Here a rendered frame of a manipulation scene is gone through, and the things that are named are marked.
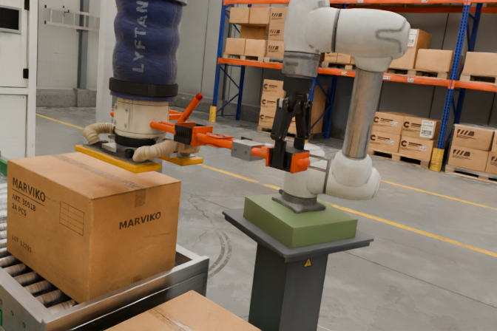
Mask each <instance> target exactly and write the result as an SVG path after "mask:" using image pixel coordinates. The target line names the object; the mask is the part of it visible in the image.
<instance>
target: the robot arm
mask: <svg viewBox="0 0 497 331"><path fill-rule="evenodd" d="M409 35H410V24H409V23H408V21H407V19H406V18H404V17H402V16H401V15H399V14H396V13H393V12H390V11H385V10H375V9H336V8H332V7H330V1H329V0H290V2H289V5H288V9H287V13H286V17H285V24H284V31H283V40H284V47H285V49H284V54H283V68H282V73H285V74H287V75H286V76H284V79H283V90H284V91H286V94H285V97H284V98H283V99H280V98H278V99H277V108H276V112H275V116H274V122H273V125H272V129H271V134H270V138H271V139H272V140H275V144H274V156H273V162H272V166H273V167H277V168H283V165H284V159H285V149H286V143H287V141H285V136H286V135H287V132H288V128H289V126H290V124H291V121H292V118H293V117H295V123H296V131H297V137H295V138H294V147H297V148H300V149H305V150H309V151H310V154H314V155H318V156H321V157H325V152H324V151H323V150H322V149H321V148H320V147H319V146H316V145H311V144H305V140H308V139H309V136H310V135H311V109H312V106H313V101H312V100H308V99H307V94H311V93H312V89H313V83H314V79H311V77H317V73H318V67H319V62H320V53H321V52H338V53H342V54H345V55H351V56H353V57H354V63H355V65H356V74H355V78H354V87H353V91H352V96H351V104H350V109H349V113H348V121H347V126H346V130H345V138H344V143H343V147H342V150H341V151H339V152H338V153H336V155H335V158H334V159H333V160H331V163H330V168H329V173H328V174H327V173H325V172H322V171H318V170H314V169H311V168H308V169H307V171H301V172H297V173H294V174H291V173H290V172H287V171H286V172H285V179H284V188H280V189H279V193H280V194H281V195H279V196H273V197H272V198H271V199H272V200H273V201H275V202H278V203H279V204H281V205H283V206H285V207H287V208H288V209H290V210H292V211H293V212H294V213H296V214H301V213H303V212H308V211H318V210H325V208H326V206H325V205H323V204H321V203H319V202H317V195H318V194H327V195H329V196H332V197H337V198H340V199H348V200H353V201H363V200H368V199H371V198H373V197H375V196H376V194H377V191H378V189H379V184H380V180H381V178H380V176H379V172H378V171H377V170H376V169H375V168H372V160H371V158H370V157H369V155H368V154H367V152H368V145H369V141H370V138H371V131H372V127H373V120H374V117H375V113H376V108H377V104H378V100H379V93H380V89H381V85H382V79H383V75H384V71H385V70H386V69H387V68H388V67H389V66H390V65H391V62H392V60H393V59H399V58H401V57H402V56H403V55H404V54H405V53H406V52H407V48H408V39H409ZM275 133H276V134H275ZM281 135H282V136H281Z"/></svg>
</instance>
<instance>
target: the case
mask: <svg viewBox="0 0 497 331"><path fill-rule="evenodd" d="M181 182H182V181H181V180H177V179H175V178H173V177H169V176H166V175H164V174H160V173H158V172H155V171H149V172H144V173H139V174H135V173H132V172H131V171H127V170H125V169H122V168H119V167H117V166H115V165H112V164H109V163H106V162H104V161H102V160H99V159H96V158H94V157H91V156H89V155H86V154H83V153H81V152H76V153H68V154H54V155H46V156H38V157H24V158H16V159H9V160H7V252H9V253H11V254H12V255H13V256H15V257H16V258H17V259H18V260H20V261H21V262H23V263H24V264H26V266H28V267H29V268H31V269H32V270H34V271H35V272H37V274H39V275H40V276H42V277H43V278H45V279H46V280H47V281H48V282H50V283H51V284H53V285H54V286H56V287H57V288H58V289H59V290H61V291H62V292H63V293H65V294H67V295H68V296H69V297H70V298H72V299H73V300H74V301H76V302H78V303H79V304H81V303H84V302H85V301H89V300H91V299H94V298H97V297H99V296H102V295H104V294H107V293H110V292H112V291H114V290H117V289H120V288H122V287H125V286H127V285H130V284H133V283H135V282H137V281H140V280H143V279H146V278H148V277H150V276H153V275H156V274H158V273H161V272H163V271H166V270H169V269H171V268H173V267H175V253H176V244H177V234H178V217H179V208H180V191H181Z"/></svg>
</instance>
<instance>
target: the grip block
mask: <svg viewBox="0 0 497 331"><path fill-rule="evenodd" d="M212 130H213V126H206V125H203V124H199V123H196V125H195V122H182V123H175V133H174V141H175V142H179V143H184V144H186V145H191V146H192V147H193V146H207V145H206V144H207V143H205V142H202V141H199V140H196V135H197V134H198V133H201V134H206V133H207V132H209V133H212Z"/></svg>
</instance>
